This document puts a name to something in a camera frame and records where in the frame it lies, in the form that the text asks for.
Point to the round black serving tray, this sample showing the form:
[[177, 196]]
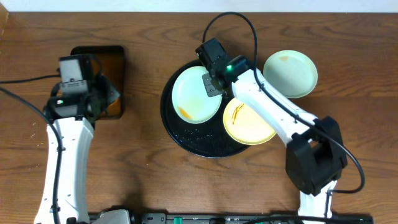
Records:
[[208, 139]]

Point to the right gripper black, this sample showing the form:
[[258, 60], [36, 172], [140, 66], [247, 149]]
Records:
[[211, 90]]

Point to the orange green sponge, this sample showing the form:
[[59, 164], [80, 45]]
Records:
[[115, 105]]

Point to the black rectangular water tray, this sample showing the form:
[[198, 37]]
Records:
[[113, 60]]

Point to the yellow plate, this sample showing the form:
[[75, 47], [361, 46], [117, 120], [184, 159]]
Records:
[[244, 125]]

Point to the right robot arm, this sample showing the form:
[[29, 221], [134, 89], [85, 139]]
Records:
[[314, 157]]

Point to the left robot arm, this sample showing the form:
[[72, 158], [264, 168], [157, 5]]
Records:
[[70, 135]]

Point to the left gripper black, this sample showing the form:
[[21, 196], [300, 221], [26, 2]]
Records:
[[104, 85]]

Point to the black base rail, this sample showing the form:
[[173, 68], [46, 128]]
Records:
[[162, 218]]

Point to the green plate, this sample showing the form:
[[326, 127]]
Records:
[[292, 73], [189, 97]]

